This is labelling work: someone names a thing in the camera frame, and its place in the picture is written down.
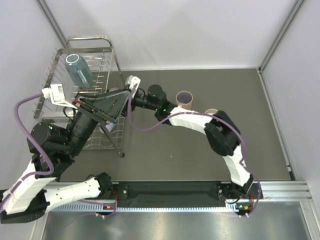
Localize lavender plastic cup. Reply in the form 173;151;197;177
99;123;115;133

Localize beige plastic cup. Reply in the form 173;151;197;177
204;108;218;115

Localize aluminium frame post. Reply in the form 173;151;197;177
36;0;67;48
257;0;306;75

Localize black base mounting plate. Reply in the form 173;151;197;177
107;181;263;208

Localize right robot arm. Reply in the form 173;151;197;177
127;83;254;200

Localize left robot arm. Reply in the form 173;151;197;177
0;84;134;224

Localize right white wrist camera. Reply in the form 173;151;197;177
124;75;141;99

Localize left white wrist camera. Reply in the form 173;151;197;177
41;83;77;109

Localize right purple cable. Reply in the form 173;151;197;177
127;84;262;218

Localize clear glass cup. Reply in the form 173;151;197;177
108;87;120;92

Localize teal ceramic mug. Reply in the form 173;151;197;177
65;53;94;89

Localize steel dish rack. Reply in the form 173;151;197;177
32;34;128;159

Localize pink mug lavender inside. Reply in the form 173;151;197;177
176;90;194;110

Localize right aluminium frame post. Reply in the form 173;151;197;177
257;0;306;75

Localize purple cable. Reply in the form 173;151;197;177
0;91;117;218
127;84;262;218

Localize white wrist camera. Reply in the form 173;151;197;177
41;83;77;109
124;75;141;99

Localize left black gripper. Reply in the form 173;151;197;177
64;89;133;156

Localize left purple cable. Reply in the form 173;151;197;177
0;91;117;218

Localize left aluminium frame post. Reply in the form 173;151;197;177
36;0;67;48

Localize grey slotted cable duct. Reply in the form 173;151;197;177
52;202;250;213

